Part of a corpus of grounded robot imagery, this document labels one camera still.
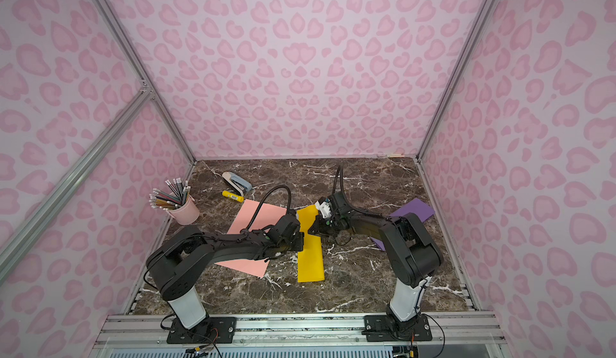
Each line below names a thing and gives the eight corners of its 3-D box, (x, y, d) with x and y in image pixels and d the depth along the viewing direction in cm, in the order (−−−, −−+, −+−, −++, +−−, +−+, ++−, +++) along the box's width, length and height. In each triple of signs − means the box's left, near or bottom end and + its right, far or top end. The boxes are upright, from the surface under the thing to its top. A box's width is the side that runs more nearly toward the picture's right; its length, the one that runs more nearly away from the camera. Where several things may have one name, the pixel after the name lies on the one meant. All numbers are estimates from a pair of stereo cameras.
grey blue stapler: (223, 178, 115) (221, 173, 112) (234, 171, 117) (232, 167, 115) (242, 196, 108) (240, 192, 105) (252, 189, 110) (251, 184, 108)
